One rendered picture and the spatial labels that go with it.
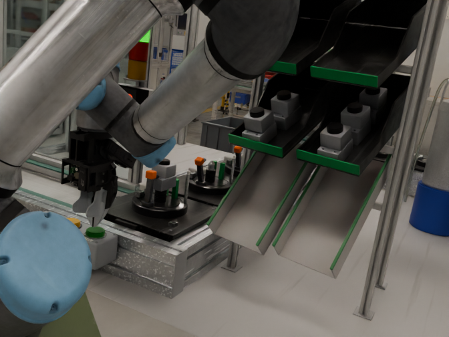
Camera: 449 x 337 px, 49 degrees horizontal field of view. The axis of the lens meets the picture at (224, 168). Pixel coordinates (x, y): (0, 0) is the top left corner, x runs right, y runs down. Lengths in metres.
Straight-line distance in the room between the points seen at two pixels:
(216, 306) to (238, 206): 0.22
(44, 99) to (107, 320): 0.55
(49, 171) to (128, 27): 1.09
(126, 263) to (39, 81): 0.64
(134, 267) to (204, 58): 0.59
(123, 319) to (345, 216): 0.48
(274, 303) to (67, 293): 0.62
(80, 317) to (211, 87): 0.42
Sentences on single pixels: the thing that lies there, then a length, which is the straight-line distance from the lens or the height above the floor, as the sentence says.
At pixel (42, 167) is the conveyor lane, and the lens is 1.63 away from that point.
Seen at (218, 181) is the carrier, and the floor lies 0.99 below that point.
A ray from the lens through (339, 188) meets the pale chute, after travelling 1.08.
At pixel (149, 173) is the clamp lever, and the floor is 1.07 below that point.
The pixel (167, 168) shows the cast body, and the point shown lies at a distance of 1.20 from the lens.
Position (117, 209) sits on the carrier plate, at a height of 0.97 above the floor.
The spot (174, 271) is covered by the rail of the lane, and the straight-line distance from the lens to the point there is 1.05.
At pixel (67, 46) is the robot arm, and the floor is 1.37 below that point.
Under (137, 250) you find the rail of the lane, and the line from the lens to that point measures 1.09.
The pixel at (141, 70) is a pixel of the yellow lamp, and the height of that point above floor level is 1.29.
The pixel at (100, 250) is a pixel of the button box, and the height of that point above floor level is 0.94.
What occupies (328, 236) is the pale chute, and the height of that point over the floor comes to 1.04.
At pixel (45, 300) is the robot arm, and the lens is 0.58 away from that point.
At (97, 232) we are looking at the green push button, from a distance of 1.09.
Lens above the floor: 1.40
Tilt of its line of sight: 15 degrees down
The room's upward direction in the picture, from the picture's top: 8 degrees clockwise
